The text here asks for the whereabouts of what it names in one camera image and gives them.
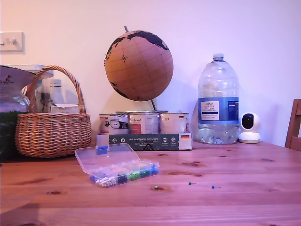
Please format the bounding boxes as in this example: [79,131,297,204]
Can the pile of white pins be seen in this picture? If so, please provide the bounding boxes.
[95,176,117,188]

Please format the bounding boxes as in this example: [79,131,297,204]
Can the tin can with red label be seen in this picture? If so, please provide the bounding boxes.
[128,112,161,134]

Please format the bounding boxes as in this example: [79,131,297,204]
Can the tin can with flag print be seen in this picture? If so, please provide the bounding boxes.
[159,112,190,134]

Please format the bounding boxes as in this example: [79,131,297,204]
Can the dark green cardboard box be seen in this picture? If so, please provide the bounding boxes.
[108,132,193,151]

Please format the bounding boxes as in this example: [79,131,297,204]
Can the tin can with black label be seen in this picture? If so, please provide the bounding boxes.
[98,113,130,135]

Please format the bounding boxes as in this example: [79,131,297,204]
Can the cork globe on metal stand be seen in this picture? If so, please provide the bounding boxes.
[104,25,174,113]

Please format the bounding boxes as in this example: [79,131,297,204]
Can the clear plastic pin organizer box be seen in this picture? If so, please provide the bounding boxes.
[74,134,160,188]

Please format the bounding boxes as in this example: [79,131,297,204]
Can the large clear water bottle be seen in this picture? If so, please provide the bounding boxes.
[197,53,240,145]

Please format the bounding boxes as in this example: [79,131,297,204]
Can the pale cardboard carton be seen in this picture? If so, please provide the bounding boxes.
[50,103,80,114]

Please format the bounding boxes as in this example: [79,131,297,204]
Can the white plastic bottle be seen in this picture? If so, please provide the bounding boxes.
[50,79,63,105]

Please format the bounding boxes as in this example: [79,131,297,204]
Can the clear plastic bag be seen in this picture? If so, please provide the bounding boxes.
[35,70,54,113]

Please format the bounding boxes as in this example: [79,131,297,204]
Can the clear plastic container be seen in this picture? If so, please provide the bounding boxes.
[10,64,55,80]

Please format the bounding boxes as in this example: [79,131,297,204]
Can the dark pet food bag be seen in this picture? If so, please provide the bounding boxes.
[0,65,36,163]

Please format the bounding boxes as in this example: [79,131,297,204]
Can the wooden chair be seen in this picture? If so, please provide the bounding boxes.
[284,98,301,153]

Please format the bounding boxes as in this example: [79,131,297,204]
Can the small white round camera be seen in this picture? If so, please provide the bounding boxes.
[238,112,261,144]

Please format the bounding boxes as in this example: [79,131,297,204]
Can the wicker basket with handle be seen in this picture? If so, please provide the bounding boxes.
[15,65,92,158]

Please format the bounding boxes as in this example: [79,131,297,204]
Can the white wall light switch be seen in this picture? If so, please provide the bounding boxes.
[0,32,25,53]

